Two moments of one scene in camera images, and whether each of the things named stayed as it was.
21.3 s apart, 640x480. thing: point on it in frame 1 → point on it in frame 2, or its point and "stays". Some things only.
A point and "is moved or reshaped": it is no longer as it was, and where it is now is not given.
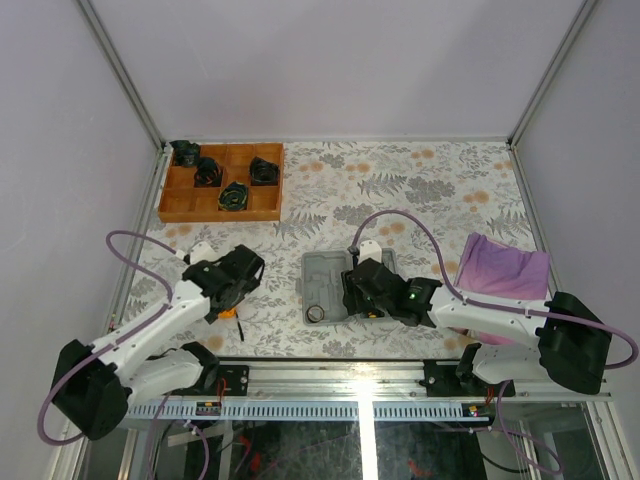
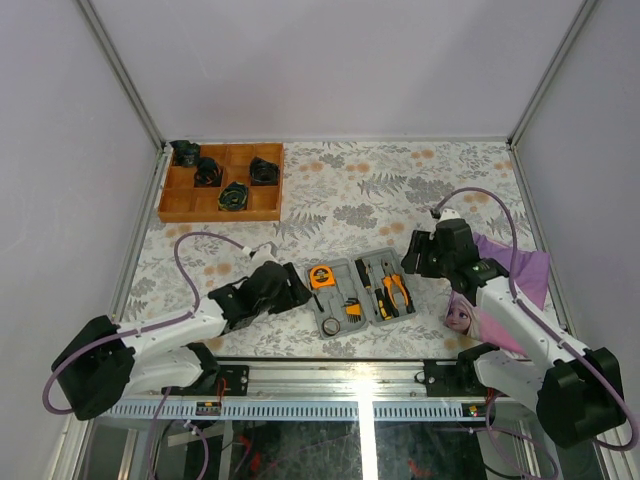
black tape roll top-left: x=186 y=153 stays
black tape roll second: x=208 y=173 stays
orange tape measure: x=231 y=313 is moved or reshaped
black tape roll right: x=263 y=173 stays
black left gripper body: x=235 y=304 → x=290 y=295
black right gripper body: x=359 y=303 → x=442 y=262
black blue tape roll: x=233 y=196 stays
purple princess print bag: x=495 y=270 stays
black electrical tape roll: x=315 y=313 → x=331 y=326
